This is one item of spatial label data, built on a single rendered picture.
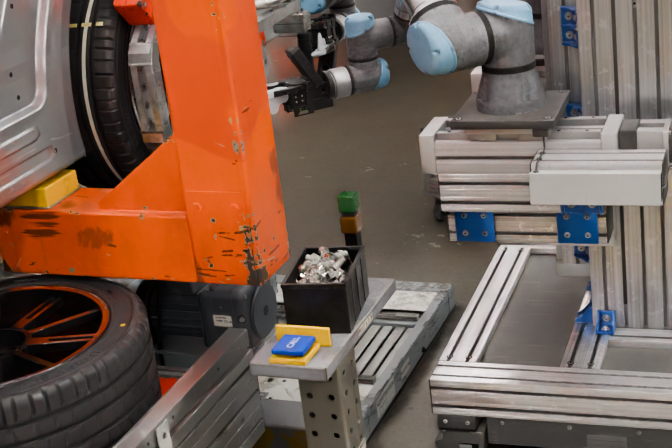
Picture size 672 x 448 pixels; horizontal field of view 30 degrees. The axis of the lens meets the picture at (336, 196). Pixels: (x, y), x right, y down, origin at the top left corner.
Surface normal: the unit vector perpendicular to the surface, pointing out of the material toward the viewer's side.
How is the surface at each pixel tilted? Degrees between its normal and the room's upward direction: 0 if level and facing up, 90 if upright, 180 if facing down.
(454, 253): 0
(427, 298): 0
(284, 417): 0
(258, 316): 90
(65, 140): 90
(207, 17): 90
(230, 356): 90
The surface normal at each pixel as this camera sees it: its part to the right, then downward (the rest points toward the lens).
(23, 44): 0.92, 0.02
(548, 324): -0.11, -0.93
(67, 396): 0.63, 0.19
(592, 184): -0.33, 0.36
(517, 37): 0.37, 0.28
